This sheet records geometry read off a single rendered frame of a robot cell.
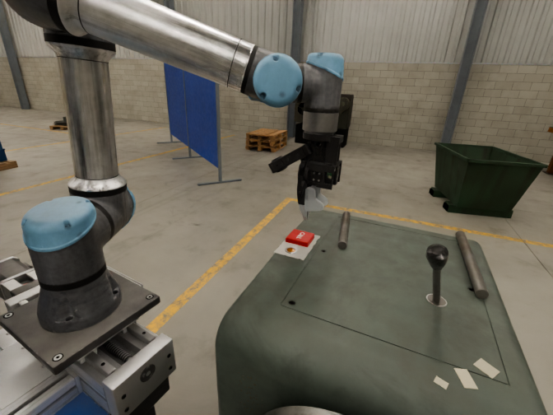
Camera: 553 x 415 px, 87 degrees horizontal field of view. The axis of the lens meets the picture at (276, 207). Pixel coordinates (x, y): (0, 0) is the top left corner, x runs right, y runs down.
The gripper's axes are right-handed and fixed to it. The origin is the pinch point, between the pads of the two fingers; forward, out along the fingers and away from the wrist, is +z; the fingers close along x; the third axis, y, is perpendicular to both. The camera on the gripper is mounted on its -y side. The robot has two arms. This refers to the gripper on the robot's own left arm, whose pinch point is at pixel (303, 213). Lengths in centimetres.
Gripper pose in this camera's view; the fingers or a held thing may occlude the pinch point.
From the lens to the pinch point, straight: 73.0
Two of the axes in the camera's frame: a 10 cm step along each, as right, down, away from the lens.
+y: 9.0, 2.0, -3.9
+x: 4.3, -3.3, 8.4
